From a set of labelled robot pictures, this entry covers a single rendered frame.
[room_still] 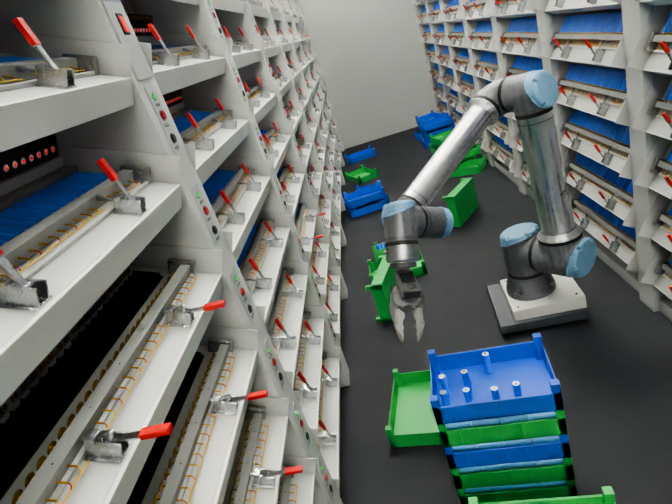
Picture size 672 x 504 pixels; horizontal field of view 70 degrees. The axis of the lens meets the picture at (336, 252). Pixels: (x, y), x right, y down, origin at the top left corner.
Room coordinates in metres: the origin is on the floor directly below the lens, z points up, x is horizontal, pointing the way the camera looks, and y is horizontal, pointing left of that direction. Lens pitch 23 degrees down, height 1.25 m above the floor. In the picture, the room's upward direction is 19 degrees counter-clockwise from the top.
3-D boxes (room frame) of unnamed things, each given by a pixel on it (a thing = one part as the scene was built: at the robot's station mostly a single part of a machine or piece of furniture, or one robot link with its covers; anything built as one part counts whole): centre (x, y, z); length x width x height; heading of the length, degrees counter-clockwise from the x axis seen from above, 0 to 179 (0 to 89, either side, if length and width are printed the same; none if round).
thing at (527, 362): (0.97, -0.27, 0.36); 0.30 x 0.20 x 0.08; 74
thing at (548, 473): (0.97, -0.27, 0.12); 0.30 x 0.20 x 0.08; 74
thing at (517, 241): (1.66, -0.71, 0.29); 0.17 x 0.15 x 0.18; 28
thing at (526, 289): (1.66, -0.71, 0.15); 0.19 x 0.19 x 0.10
